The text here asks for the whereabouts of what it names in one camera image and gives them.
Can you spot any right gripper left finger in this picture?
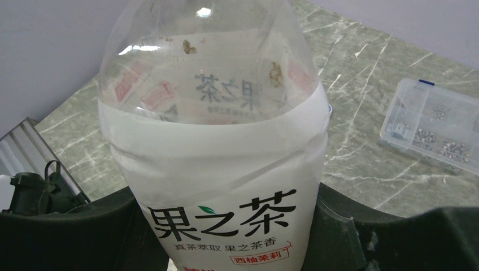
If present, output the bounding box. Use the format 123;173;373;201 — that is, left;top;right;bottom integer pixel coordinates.
1;188;169;270

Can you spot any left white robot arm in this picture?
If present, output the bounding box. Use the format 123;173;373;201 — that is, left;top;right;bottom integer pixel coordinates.
1;160;91;217

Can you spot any aluminium rail frame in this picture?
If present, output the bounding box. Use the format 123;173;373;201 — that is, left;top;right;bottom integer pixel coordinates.
1;118;91;205

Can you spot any large clear tea bottle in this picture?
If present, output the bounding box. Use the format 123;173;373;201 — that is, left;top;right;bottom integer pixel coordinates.
98;1;330;270

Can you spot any clear plastic screw box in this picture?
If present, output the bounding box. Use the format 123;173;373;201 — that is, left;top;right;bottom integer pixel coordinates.
379;78;478;176

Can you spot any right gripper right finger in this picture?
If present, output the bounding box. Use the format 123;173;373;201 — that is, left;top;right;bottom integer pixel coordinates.
302;184;478;270

